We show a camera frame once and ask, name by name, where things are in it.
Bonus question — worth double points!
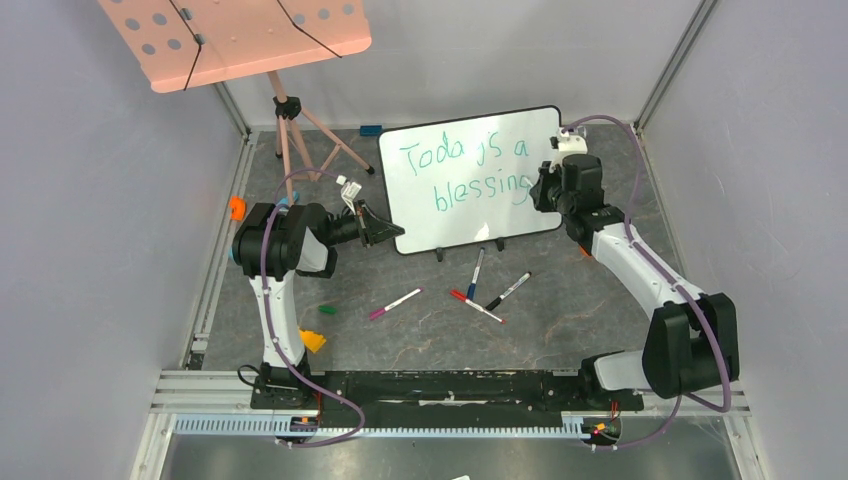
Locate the yellow stepped block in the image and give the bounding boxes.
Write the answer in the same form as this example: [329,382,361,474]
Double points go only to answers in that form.
[299,330,327,353]

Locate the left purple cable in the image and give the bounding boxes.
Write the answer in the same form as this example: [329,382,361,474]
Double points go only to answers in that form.
[256,168,368,450]

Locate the blue capped whiteboard marker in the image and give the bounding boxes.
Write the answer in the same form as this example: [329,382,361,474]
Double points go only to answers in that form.
[466,247,485,299]

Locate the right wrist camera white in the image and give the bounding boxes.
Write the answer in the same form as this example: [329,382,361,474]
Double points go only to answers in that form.
[548,127,588,172]

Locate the white whiteboard black frame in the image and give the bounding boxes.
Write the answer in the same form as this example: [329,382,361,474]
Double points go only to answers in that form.
[378,105,562,255]

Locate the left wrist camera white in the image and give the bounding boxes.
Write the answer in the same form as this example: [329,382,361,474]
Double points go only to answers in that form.
[336,175,362,212]

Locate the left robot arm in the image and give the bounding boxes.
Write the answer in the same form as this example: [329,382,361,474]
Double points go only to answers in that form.
[231,200,405,410]

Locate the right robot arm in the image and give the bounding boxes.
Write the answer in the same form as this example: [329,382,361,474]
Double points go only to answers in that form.
[530,154,740,412]

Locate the orange piece left edge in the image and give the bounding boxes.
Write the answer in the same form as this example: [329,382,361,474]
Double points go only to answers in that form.
[228,196,247,222]

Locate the blue cylinder tube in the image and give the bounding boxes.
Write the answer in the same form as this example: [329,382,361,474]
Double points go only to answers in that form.
[276,191,300,209]

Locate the magenta capped whiteboard marker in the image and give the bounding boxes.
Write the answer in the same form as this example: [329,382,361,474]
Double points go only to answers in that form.
[369,287,424,321]

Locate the blue lego brick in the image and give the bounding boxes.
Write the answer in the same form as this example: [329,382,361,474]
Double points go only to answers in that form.
[359,124,383,137]

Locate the pink music stand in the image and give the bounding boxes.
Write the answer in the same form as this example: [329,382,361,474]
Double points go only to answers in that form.
[100,0,372,173]

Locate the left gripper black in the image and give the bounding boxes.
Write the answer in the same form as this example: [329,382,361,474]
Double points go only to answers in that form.
[324,199,404,247]

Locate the black capped whiteboard marker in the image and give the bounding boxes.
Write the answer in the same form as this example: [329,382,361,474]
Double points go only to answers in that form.
[485,271,532,311]

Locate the red capped whiteboard marker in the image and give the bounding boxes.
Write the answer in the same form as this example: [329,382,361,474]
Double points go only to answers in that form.
[450,290,505,324]

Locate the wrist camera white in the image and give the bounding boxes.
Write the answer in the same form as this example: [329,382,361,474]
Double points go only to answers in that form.
[336,175,362,212]
[548,127,588,172]

